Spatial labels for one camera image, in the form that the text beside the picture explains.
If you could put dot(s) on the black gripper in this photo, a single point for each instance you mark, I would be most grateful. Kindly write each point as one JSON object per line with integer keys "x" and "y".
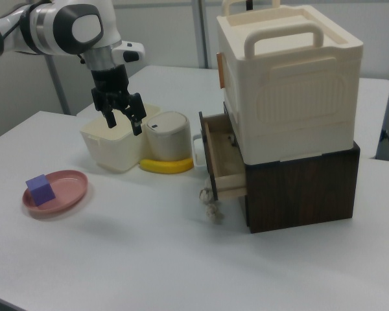
{"x": 111, "y": 87}

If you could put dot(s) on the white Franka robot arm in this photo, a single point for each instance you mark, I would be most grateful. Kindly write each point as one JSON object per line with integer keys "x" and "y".
{"x": 65, "y": 30}

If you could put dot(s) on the wooden drawer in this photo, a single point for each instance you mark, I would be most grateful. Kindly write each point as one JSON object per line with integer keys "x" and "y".
{"x": 222, "y": 155}

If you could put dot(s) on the dark wood drawer cabinet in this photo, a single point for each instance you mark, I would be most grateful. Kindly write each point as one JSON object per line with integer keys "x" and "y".
{"x": 301, "y": 191}

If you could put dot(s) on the cream rectangular plastic bin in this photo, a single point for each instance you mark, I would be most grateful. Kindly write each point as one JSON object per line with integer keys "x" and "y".
{"x": 111, "y": 142}

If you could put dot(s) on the cylindrical white lidded trash can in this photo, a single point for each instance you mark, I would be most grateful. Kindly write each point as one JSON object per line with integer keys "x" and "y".
{"x": 168, "y": 136}

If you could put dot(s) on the yellow banana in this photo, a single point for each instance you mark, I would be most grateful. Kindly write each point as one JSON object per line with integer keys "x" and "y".
{"x": 167, "y": 166}

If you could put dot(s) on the pink plastic plate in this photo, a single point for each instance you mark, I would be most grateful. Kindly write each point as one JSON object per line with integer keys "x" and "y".
{"x": 56, "y": 191}

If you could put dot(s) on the purple cube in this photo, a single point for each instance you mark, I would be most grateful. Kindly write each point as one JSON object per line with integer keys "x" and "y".
{"x": 41, "y": 190}

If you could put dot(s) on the cream plastic storage box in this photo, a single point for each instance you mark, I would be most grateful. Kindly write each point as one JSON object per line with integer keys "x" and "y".
{"x": 288, "y": 84}

